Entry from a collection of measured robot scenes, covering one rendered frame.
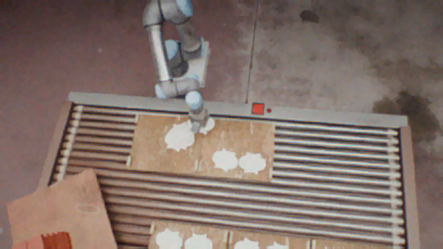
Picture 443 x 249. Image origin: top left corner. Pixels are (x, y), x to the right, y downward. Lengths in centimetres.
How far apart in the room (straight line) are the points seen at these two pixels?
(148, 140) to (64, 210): 59
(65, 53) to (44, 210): 214
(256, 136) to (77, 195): 103
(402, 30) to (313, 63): 92
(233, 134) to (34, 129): 212
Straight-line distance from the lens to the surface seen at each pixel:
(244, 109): 225
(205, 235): 202
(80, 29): 414
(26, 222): 225
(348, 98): 342
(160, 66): 187
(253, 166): 209
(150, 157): 219
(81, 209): 213
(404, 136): 231
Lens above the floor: 294
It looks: 67 degrees down
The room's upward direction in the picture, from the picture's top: 11 degrees counter-clockwise
